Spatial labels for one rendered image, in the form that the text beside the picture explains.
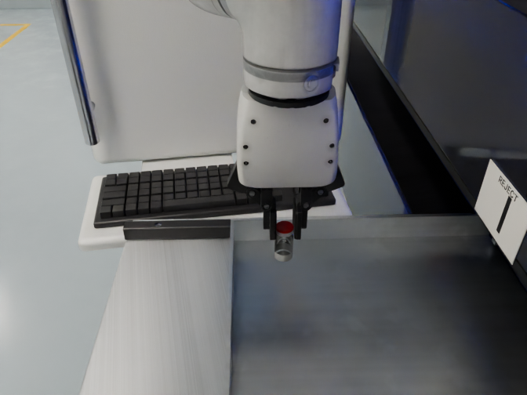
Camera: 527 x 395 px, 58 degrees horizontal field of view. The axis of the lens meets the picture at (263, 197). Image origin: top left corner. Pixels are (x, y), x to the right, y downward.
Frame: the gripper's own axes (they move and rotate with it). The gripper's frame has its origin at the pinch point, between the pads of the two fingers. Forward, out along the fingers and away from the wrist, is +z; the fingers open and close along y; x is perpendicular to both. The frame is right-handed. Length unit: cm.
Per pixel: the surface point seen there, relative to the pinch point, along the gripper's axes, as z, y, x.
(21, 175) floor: 96, 118, -162
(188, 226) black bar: 6.1, 11.9, -6.6
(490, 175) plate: -7.5, -19.6, 3.7
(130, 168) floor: 96, 65, -168
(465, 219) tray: 5.3, -23.8, -5.6
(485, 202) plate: -4.8, -19.6, 4.4
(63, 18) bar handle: -13.5, 30.9, -31.8
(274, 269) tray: 7.9, 1.1, 0.0
